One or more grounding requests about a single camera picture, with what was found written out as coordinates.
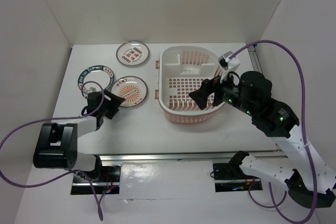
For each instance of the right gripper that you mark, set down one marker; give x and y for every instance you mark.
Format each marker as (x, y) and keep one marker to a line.
(200, 95)

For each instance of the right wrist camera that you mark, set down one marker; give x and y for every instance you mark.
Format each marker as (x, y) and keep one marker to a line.
(228, 64)

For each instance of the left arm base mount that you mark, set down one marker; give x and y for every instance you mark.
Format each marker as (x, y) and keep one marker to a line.
(106, 181)

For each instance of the aluminium front rail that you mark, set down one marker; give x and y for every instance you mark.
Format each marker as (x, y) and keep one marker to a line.
(166, 157)

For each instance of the red character plate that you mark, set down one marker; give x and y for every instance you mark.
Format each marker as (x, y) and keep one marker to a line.
(132, 53)

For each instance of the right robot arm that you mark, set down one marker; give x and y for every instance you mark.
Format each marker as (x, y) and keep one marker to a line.
(252, 96)

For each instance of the orange sunburst plate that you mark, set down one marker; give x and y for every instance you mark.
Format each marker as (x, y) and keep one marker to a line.
(133, 89)

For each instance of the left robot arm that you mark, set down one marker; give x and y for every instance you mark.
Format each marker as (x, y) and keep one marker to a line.
(57, 145)

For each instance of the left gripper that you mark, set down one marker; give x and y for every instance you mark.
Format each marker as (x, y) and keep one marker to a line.
(114, 102)

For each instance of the white pink dish rack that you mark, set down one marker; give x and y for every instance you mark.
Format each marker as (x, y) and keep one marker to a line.
(181, 71)

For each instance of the aluminium side rail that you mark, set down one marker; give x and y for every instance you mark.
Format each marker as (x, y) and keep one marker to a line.
(254, 58)

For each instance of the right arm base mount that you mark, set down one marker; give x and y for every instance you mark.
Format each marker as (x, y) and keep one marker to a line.
(230, 178)

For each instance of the green rim plate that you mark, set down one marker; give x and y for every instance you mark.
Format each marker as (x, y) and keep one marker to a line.
(98, 76)

